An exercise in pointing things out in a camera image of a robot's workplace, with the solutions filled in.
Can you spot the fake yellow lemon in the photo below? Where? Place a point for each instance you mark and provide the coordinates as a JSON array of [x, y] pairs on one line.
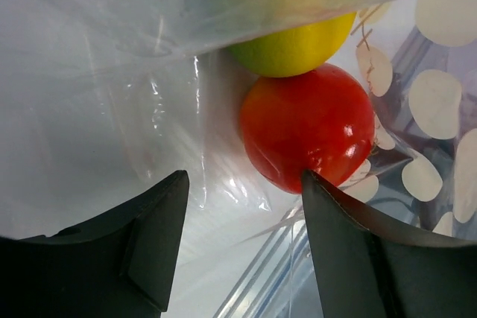
[[282, 38]]

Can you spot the fake red apple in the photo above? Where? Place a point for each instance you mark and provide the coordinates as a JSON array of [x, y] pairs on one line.
[[321, 121]]

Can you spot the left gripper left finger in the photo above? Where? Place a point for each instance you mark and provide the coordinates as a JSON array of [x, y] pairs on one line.
[[120, 263]]

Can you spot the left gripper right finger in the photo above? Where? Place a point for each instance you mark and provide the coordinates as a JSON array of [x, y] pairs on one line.
[[368, 264]]

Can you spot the clear zip top bag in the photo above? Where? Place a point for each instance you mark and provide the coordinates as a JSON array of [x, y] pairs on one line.
[[103, 99]]

